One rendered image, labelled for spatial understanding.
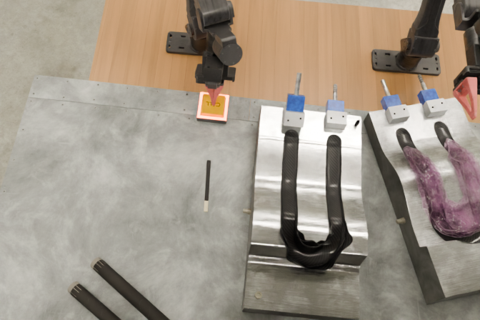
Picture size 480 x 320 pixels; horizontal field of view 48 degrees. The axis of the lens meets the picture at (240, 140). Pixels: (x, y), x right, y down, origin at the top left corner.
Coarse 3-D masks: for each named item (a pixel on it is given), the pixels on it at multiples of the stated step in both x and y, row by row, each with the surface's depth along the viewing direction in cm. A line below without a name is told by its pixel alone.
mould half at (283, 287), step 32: (288, 128) 135; (320, 128) 135; (352, 128) 136; (256, 160) 131; (320, 160) 132; (352, 160) 132; (256, 192) 126; (320, 192) 128; (352, 192) 129; (256, 224) 119; (320, 224) 120; (352, 224) 121; (256, 256) 123; (352, 256) 119; (256, 288) 120; (288, 288) 121; (320, 288) 121; (352, 288) 122
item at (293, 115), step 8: (296, 80) 132; (296, 88) 132; (288, 96) 132; (296, 96) 132; (304, 96) 132; (288, 104) 132; (296, 104) 132; (288, 112) 131; (296, 112) 132; (288, 120) 133; (296, 120) 132
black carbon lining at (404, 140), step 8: (400, 128) 141; (440, 128) 142; (448, 128) 142; (400, 136) 140; (408, 136) 140; (440, 136) 141; (448, 136) 141; (400, 144) 139; (408, 144) 139; (432, 224) 128; (440, 232) 128; (448, 240) 127; (464, 240) 128; (472, 240) 128
